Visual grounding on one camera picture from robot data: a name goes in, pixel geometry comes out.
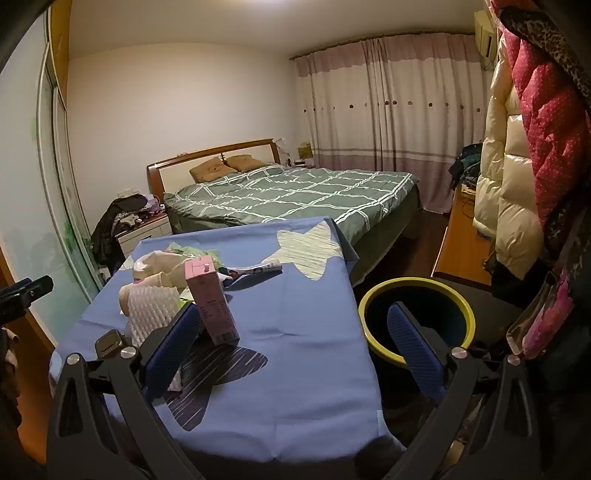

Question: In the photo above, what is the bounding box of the white toothpaste tube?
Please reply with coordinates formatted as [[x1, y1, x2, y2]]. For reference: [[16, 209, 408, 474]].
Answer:
[[228, 261, 283, 280]]

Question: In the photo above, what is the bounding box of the bed with green quilt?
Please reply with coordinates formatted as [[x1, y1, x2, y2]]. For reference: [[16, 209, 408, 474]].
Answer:
[[147, 138, 422, 259]]

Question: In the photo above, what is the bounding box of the pink floral bag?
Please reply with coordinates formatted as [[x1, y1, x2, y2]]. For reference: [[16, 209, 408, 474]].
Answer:
[[505, 272, 578, 361]]

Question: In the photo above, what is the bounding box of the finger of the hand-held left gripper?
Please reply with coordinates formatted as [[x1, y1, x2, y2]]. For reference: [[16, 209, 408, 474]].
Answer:
[[0, 276, 54, 324]]

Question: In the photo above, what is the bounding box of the white nightstand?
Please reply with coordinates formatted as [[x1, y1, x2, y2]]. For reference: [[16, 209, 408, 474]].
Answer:
[[115, 215, 172, 259]]

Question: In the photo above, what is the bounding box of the wooden desk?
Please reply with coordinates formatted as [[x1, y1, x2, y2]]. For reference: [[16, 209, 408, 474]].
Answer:
[[431, 185, 497, 289]]

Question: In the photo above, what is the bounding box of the cream bag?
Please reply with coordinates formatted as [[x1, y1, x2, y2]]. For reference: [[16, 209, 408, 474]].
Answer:
[[133, 250, 199, 289]]

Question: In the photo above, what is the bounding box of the wall air conditioner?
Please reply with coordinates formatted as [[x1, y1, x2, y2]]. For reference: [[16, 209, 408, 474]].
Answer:
[[473, 9, 499, 61]]

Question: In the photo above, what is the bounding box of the white bedside table with clothes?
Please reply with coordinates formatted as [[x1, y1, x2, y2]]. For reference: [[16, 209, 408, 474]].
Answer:
[[90, 191, 167, 278]]

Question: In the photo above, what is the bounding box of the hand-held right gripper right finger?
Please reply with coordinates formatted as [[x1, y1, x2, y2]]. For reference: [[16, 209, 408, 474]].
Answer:
[[387, 302, 546, 480]]

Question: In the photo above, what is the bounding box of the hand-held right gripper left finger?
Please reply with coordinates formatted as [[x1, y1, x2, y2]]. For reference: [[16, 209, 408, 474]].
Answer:
[[46, 302, 204, 480]]

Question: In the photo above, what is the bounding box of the cream puffer jacket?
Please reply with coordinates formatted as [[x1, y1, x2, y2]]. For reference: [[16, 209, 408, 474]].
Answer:
[[473, 60, 546, 280]]

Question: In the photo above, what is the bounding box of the green plaid duvet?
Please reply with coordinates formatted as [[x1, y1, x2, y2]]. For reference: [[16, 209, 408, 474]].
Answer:
[[164, 164, 416, 247]]

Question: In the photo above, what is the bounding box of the pile of dark clothes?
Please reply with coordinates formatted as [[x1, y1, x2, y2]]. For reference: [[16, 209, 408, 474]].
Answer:
[[448, 143, 483, 188]]

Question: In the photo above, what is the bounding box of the green plastic wrapper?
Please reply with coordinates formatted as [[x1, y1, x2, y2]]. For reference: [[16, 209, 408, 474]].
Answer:
[[166, 242, 222, 259]]

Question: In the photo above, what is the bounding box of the white and mauve curtain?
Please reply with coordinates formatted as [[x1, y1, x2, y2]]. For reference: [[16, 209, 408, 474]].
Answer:
[[290, 32, 492, 215]]

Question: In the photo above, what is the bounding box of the red dotted padded jacket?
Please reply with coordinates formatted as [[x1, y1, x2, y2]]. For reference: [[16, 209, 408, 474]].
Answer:
[[489, 0, 591, 241]]

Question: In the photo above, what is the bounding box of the blue star print tablecloth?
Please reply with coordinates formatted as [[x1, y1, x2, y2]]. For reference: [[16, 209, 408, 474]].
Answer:
[[48, 217, 407, 467]]

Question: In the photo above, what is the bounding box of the brown pillow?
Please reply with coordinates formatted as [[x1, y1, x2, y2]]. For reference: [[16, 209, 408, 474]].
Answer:
[[190, 157, 238, 182], [225, 154, 267, 172]]

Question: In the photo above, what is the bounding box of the yellow rimmed dark bin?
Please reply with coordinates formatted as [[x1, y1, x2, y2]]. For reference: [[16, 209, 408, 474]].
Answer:
[[358, 277, 476, 411]]

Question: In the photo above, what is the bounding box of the glass door wardrobe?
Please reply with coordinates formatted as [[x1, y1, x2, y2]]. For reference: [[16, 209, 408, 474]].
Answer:
[[0, 0, 112, 467]]

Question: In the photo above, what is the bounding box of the pink drink carton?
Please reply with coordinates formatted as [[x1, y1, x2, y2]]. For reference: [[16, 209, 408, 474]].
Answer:
[[185, 257, 241, 346]]

